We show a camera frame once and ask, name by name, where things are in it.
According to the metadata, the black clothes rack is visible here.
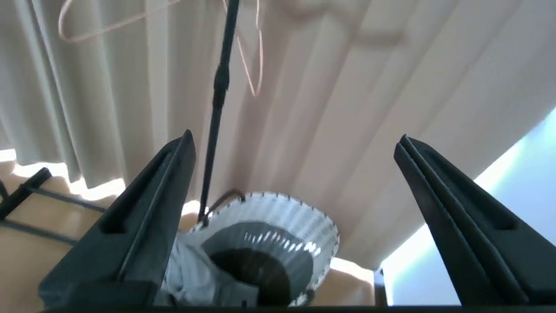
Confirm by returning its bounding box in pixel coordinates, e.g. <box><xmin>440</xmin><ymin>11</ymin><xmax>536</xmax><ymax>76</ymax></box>
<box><xmin>0</xmin><ymin>0</ymin><xmax>242</xmax><ymax>247</ymax></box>

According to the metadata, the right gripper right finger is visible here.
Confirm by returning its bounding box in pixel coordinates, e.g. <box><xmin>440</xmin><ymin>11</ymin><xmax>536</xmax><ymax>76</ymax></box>
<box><xmin>393</xmin><ymin>133</ymin><xmax>556</xmax><ymax>305</ymax></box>

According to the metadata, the white laundry basket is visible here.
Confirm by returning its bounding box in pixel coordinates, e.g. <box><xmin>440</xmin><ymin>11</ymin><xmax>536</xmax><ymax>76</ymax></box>
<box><xmin>186</xmin><ymin>189</ymin><xmax>341</xmax><ymax>308</ymax></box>

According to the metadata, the pale grey garment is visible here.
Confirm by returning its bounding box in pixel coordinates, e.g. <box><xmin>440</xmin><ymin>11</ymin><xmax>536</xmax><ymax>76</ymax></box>
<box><xmin>154</xmin><ymin>230</ymin><xmax>261</xmax><ymax>308</ymax></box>

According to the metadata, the beige curtain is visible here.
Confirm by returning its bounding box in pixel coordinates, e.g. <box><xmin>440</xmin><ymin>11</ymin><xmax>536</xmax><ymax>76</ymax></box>
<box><xmin>0</xmin><ymin>0</ymin><xmax>556</xmax><ymax>270</ymax></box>

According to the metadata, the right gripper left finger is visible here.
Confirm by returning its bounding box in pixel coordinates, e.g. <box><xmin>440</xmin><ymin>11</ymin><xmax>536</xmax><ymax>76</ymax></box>
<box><xmin>37</xmin><ymin>129</ymin><xmax>197</xmax><ymax>308</ymax></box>

